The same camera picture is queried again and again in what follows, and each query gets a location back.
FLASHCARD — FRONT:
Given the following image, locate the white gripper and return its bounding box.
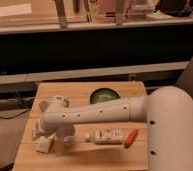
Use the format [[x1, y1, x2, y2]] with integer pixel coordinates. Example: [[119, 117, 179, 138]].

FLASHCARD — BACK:
[[32, 119, 56, 142]]

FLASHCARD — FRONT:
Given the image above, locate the white sponge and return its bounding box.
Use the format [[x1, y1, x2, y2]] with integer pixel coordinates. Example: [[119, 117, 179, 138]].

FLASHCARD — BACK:
[[36, 136, 53, 153]]

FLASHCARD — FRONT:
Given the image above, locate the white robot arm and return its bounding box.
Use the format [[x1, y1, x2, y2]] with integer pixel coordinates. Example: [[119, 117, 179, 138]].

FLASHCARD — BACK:
[[34, 86, 193, 171]]

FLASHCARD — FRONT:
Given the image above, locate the green ceramic bowl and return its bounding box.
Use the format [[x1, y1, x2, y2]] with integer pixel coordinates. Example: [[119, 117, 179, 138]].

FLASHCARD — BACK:
[[90, 88, 120, 104]]

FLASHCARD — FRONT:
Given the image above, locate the white paper cup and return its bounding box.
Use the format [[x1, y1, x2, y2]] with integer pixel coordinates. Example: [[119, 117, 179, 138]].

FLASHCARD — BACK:
[[56, 125, 75, 147]]

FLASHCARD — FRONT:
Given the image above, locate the grey rectangular block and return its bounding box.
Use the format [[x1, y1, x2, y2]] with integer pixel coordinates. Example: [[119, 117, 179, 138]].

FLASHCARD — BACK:
[[39, 101, 48, 112]]

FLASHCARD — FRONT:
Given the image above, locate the white plastic bottle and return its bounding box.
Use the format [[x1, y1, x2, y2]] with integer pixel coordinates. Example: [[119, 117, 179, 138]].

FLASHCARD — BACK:
[[85, 129, 124, 145]]

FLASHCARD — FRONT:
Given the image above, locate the orange carrot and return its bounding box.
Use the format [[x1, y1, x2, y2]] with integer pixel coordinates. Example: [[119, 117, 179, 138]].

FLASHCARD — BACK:
[[124, 130, 139, 148]]

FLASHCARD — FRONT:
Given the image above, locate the white paper sheet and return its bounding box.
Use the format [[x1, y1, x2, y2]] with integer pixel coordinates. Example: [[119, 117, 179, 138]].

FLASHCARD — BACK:
[[0, 3, 32, 17]]

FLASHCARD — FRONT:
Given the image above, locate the black bag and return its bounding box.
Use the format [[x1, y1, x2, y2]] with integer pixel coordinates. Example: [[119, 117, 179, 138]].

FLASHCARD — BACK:
[[156, 0, 193, 17]]

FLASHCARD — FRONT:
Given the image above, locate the black floor cable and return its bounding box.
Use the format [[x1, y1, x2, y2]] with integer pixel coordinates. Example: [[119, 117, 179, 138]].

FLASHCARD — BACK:
[[0, 107, 32, 121]]

